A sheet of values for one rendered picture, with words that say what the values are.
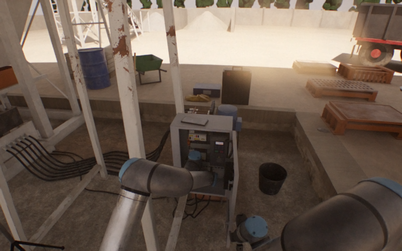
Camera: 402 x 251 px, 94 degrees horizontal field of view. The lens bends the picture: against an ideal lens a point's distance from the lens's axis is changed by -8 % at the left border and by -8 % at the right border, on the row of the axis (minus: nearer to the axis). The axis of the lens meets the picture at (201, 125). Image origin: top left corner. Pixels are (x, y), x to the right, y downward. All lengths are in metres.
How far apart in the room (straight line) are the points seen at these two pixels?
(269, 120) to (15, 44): 4.02
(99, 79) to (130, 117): 4.36
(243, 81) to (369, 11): 6.17
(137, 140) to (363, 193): 0.88
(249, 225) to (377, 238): 0.59
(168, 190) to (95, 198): 2.07
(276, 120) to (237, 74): 1.07
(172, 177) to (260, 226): 0.44
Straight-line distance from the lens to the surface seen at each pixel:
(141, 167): 0.79
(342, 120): 3.44
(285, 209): 2.57
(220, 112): 2.06
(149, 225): 1.35
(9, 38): 3.66
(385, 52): 9.17
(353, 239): 0.44
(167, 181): 0.76
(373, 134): 3.91
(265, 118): 3.80
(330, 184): 2.61
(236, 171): 0.98
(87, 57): 5.25
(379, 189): 0.52
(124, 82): 0.98
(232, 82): 3.76
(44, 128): 3.97
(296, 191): 2.82
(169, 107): 3.88
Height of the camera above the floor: 1.89
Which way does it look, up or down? 29 degrees down
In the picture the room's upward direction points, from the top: straight up
